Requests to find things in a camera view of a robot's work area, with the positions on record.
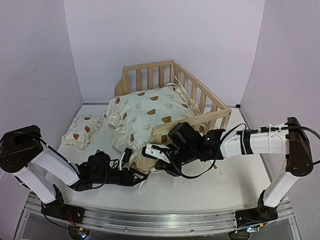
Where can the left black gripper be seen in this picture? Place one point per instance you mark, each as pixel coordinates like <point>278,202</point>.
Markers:
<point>128,179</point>

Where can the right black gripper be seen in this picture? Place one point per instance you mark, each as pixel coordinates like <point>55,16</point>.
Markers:
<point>162,165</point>

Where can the bear print cushion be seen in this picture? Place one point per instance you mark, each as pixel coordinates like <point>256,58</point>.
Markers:
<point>136,114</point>

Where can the wooden pet bed frame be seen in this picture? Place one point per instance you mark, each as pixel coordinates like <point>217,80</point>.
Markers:
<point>152,75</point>

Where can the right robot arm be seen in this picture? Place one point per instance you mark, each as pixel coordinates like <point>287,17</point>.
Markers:
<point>288,139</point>

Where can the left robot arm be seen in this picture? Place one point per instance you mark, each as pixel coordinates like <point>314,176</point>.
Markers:
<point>23,152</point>

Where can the small bear print pillow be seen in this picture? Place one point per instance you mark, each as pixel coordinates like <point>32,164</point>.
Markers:
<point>81,130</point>

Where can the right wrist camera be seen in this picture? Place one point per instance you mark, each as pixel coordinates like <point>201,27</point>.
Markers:
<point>158,152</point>

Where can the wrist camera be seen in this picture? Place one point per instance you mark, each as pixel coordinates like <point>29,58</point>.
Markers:
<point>125,157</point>
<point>158,152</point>

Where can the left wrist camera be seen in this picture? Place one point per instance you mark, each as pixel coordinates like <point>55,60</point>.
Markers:
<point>125,157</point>

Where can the aluminium front rail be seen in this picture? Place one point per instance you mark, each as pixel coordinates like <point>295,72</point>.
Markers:
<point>163,224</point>

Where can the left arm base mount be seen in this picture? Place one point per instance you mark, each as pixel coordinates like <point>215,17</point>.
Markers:
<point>58,209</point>

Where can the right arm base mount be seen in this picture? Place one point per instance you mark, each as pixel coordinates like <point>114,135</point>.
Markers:
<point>251,217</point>

